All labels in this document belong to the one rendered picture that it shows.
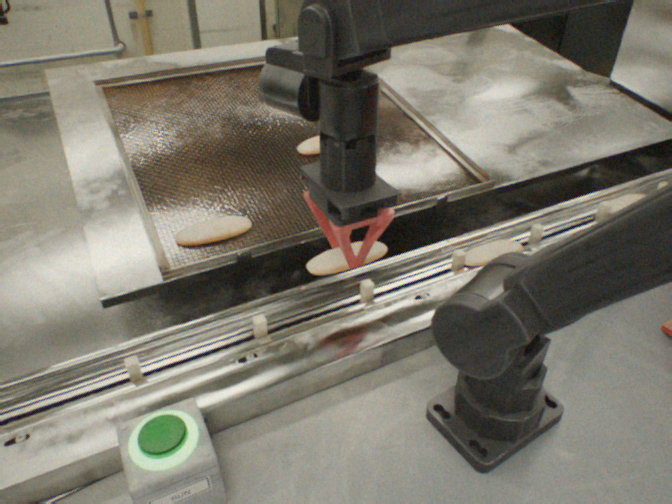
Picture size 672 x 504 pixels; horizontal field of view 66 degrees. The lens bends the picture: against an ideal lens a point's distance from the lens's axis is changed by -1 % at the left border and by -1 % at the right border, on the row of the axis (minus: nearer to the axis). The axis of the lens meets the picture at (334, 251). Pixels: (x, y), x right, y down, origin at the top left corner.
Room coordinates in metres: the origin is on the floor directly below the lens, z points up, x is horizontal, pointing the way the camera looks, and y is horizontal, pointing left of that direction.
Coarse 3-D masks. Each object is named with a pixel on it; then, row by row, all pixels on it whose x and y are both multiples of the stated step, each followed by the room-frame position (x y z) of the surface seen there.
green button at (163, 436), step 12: (156, 420) 0.27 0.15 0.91; (168, 420) 0.27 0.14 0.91; (180, 420) 0.27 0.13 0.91; (144, 432) 0.26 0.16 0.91; (156, 432) 0.26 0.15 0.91; (168, 432) 0.26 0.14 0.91; (180, 432) 0.26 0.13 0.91; (144, 444) 0.25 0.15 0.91; (156, 444) 0.25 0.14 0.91; (168, 444) 0.25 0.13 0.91; (180, 444) 0.25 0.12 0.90; (144, 456) 0.24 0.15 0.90; (156, 456) 0.24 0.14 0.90; (168, 456) 0.24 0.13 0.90
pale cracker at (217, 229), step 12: (228, 216) 0.59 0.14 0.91; (240, 216) 0.59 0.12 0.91; (192, 228) 0.56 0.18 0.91; (204, 228) 0.56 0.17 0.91; (216, 228) 0.56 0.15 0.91; (228, 228) 0.57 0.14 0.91; (240, 228) 0.57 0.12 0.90; (180, 240) 0.54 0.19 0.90; (192, 240) 0.54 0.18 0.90; (204, 240) 0.55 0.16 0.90; (216, 240) 0.55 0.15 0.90
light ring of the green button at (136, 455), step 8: (152, 416) 0.28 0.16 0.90; (184, 416) 0.28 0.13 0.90; (192, 424) 0.27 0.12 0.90; (136, 432) 0.26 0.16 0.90; (192, 432) 0.26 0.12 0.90; (192, 440) 0.26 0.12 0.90; (136, 448) 0.25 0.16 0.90; (184, 448) 0.25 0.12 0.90; (192, 448) 0.25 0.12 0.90; (136, 456) 0.24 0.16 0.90; (176, 456) 0.24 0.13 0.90; (184, 456) 0.24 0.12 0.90; (144, 464) 0.24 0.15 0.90; (152, 464) 0.24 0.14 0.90; (160, 464) 0.24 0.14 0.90; (168, 464) 0.24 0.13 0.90
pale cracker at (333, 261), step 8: (336, 248) 0.49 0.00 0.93; (376, 248) 0.49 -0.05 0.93; (384, 248) 0.50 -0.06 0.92; (320, 256) 0.48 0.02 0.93; (328, 256) 0.48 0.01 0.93; (336, 256) 0.47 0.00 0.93; (368, 256) 0.48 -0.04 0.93; (376, 256) 0.48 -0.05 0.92; (312, 264) 0.46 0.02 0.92; (320, 264) 0.46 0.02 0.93; (328, 264) 0.46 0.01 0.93; (336, 264) 0.46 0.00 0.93; (344, 264) 0.46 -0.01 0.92; (312, 272) 0.45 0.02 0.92; (320, 272) 0.45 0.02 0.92; (328, 272) 0.45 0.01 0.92; (336, 272) 0.46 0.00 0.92
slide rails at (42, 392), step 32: (640, 192) 0.76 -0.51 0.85; (544, 224) 0.66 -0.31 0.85; (448, 256) 0.58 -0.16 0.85; (352, 288) 0.51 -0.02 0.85; (416, 288) 0.51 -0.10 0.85; (320, 320) 0.45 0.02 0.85; (160, 352) 0.40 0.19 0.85; (224, 352) 0.40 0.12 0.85; (64, 384) 0.36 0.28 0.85; (128, 384) 0.36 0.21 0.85; (32, 416) 0.32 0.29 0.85
